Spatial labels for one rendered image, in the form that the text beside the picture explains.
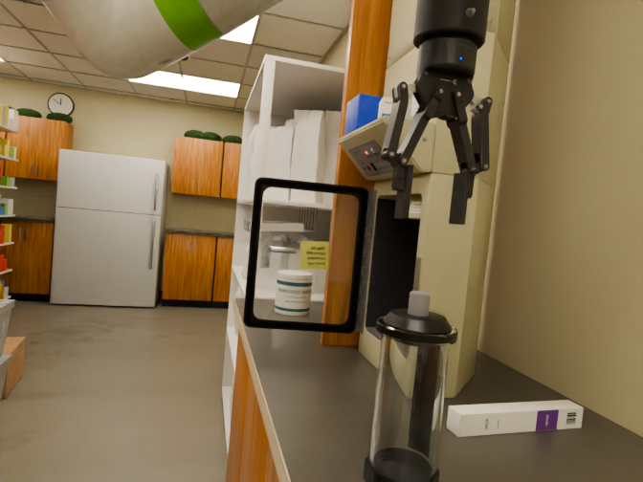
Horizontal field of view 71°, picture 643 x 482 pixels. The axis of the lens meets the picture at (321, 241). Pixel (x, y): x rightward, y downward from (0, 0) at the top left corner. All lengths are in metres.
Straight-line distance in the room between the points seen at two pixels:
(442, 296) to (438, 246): 0.11
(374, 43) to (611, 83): 0.59
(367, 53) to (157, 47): 0.83
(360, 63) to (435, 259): 0.63
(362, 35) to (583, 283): 0.85
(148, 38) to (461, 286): 0.73
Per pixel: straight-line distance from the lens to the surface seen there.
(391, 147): 0.59
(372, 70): 1.34
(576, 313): 1.24
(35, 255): 6.18
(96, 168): 5.86
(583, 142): 1.28
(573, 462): 0.91
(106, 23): 0.61
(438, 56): 0.62
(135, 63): 0.62
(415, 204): 1.06
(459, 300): 1.00
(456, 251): 0.98
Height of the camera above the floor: 1.30
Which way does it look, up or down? 3 degrees down
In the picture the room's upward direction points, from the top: 5 degrees clockwise
